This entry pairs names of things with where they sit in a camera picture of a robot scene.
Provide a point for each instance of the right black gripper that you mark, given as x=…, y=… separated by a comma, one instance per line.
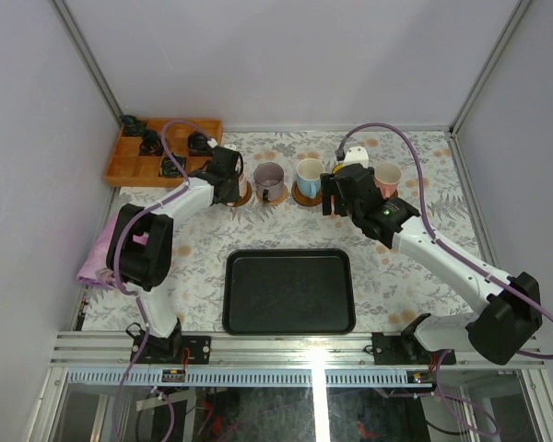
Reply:
x=326, y=180

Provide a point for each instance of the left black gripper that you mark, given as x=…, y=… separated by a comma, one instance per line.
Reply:
x=233, y=182

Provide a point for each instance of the light pink mug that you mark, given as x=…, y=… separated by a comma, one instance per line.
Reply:
x=243, y=184

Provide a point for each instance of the light blue mug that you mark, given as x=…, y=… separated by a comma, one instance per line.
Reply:
x=309, y=171

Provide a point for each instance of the brown wooden coaster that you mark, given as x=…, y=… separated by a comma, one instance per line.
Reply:
x=243, y=200
x=303, y=200
x=388, y=194

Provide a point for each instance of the purple glass cup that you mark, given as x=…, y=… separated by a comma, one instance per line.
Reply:
x=269, y=182

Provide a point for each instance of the woven rattan coaster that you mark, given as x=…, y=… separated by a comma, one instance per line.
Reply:
x=278, y=201

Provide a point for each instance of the pink mug white inside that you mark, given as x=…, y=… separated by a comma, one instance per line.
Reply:
x=387, y=176

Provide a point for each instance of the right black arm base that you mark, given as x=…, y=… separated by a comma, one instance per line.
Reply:
x=401, y=349

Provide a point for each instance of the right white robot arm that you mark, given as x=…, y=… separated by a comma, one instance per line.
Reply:
x=504, y=308

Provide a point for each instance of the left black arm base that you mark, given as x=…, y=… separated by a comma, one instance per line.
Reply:
x=177, y=349

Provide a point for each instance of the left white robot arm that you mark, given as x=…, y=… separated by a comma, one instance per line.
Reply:
x=140, y=250

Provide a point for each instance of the black green rolled item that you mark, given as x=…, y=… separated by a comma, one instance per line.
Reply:
x=168, y=168

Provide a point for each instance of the wooden compartment tray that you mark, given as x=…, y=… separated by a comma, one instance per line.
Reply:
x=129, y=168

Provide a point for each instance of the black serving tray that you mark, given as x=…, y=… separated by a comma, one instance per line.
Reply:
x=288, y=292

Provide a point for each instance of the purple printed cloth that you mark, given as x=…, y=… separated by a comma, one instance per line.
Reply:
x=94, y=271

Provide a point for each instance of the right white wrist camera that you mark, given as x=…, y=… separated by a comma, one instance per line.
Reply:
x=352, y=155

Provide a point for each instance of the aluminium front rail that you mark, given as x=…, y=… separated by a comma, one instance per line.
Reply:
x=218, y=359

